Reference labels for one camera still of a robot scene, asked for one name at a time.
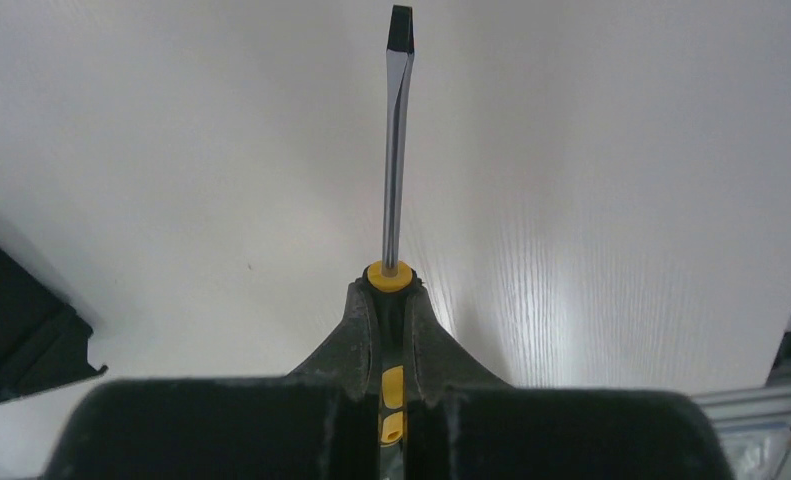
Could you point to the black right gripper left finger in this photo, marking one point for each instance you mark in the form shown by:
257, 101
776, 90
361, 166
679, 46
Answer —
320, 421

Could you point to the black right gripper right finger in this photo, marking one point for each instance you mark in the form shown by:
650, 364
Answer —
464, 422

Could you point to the black yellow screwdriver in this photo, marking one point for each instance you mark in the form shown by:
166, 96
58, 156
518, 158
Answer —
390, 278

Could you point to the black plastic bin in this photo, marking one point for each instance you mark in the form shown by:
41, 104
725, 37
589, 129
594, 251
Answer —
43, 341

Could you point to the aluminium frame profile right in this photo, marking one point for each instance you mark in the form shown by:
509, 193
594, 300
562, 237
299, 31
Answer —
754, 425

